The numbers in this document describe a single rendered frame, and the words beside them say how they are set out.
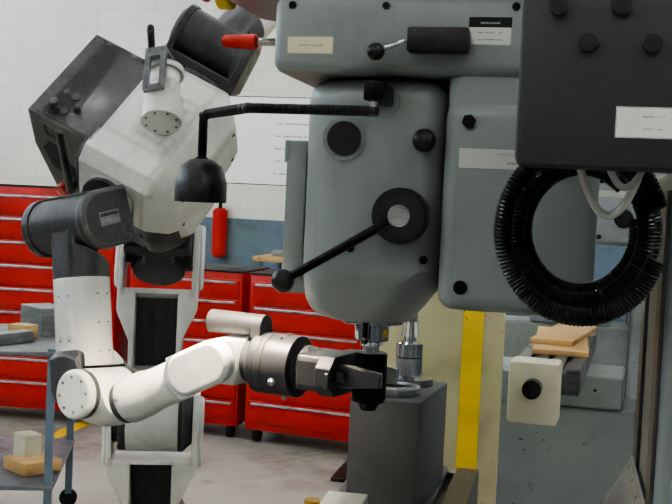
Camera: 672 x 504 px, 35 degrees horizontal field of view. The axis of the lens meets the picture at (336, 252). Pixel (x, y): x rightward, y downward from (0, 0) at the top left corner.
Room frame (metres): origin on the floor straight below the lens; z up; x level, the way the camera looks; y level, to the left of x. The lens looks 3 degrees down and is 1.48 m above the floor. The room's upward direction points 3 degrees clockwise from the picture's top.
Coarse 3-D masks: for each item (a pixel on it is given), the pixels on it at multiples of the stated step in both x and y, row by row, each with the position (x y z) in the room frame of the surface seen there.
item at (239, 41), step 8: (224, 40) 1.61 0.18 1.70; (232, 40) 1.60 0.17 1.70; (240, 40) 1.60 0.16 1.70; (248, 40) 1.60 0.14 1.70; (256, 40) 1.60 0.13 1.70; (264, 40) 1.60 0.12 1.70; (272, 40) 1.60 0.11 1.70; (240, 48) 1.61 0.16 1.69; (248, 48) 1.60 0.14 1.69; (256, 48) 1.61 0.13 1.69
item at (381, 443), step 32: (416, 384) 1.81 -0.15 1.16; (352, 416) 1.75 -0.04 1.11; (384, 416) 1.74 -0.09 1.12; (416, 416) 1.72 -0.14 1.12; (352, 448) 1.75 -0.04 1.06; (384, 448) 1.74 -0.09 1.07; (416, 448) 1.72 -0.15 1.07; (352, 480) 1.75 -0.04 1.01; (384, 480) 1.73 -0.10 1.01; (416, 480) 1.72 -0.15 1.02
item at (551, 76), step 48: (528, 0) 1.06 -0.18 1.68; (576, 0) 1.05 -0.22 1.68; (624, 0) 1.03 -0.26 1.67; (528, 48) 1.06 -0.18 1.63; (576, 48) 1.05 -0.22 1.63; (624, 48) 1.04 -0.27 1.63; (528, 96) 1.06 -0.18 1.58; (576, 96) 1.05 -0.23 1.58; (624, 96) 1.04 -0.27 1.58; (528, 144) 1.06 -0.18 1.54; (576, 144) 1.05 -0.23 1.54; (624, 144) 1.04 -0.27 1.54
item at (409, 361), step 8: (400, 352) 1.87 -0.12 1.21; (408, 352) 1.87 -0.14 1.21; (416, 352) 1.87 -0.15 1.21; (400, 360) 1.87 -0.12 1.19; (408, 360) 1.87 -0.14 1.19; (416, 360) 1.87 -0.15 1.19; (400, 368) 1.87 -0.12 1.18; (408, 368) 1.87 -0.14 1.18; (416, 368) 1.87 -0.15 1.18; (400, 376) 1.87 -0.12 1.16; (408, 376) 1.87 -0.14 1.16; (416, 376) 1.87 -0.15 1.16
